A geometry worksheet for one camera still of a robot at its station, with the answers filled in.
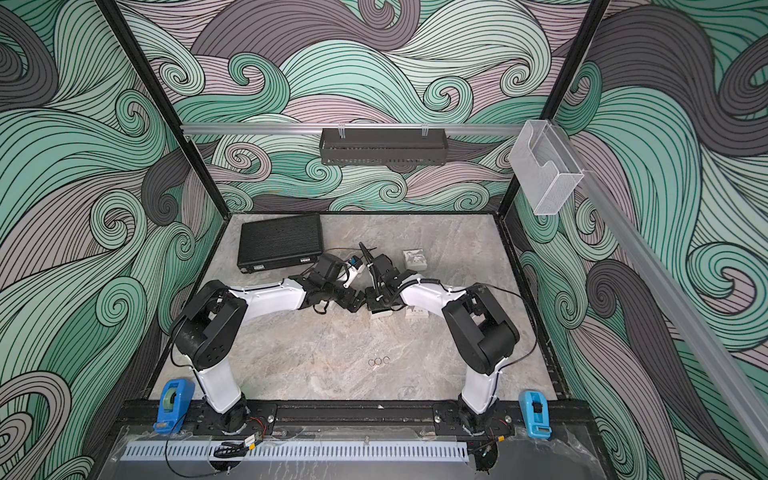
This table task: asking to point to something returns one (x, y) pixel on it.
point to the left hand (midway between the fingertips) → (358, 287)
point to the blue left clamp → (175, 398)
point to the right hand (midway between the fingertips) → (369, 302)
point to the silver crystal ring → (386, 359)
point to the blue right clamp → (535, 407)
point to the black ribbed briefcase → (274, 242)
